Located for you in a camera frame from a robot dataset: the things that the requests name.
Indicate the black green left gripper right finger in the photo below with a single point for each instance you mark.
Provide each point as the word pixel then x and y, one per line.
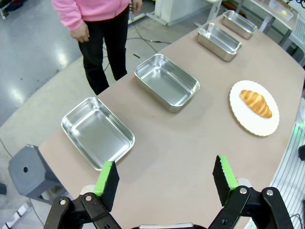
pixel 225 181

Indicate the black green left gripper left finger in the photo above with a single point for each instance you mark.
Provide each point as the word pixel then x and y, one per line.
pixel 104 183

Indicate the golden croissant bread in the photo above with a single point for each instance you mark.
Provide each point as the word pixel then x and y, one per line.
pixel 256 103

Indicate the large deep steel container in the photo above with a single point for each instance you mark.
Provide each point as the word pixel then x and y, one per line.
pixel 166 82

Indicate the medium steel container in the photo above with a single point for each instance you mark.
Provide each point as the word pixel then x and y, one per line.
pixel 218 41

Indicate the small steel container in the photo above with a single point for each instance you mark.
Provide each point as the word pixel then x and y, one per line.
pixel 239 23

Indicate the person's right hand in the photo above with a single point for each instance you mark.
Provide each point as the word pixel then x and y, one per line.
pixel 81 33

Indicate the person's left hand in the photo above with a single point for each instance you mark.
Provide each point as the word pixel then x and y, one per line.
pixel 137 5

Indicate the large shallow steel tray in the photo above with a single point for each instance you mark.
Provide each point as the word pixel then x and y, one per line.
pixel 97 132

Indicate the grey plastic stool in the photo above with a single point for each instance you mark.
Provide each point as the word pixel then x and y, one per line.
pixel 31 175

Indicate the white scalloped paper plate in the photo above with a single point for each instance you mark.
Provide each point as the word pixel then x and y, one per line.
pixel 254 107

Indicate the person in pink sweater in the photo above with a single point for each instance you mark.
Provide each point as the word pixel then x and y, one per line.
pixel 100 35

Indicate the white machine base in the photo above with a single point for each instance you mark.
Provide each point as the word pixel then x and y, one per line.
pixel 181 10

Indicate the clear plastic storage box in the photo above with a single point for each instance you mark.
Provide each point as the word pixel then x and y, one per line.
pixel 281 8

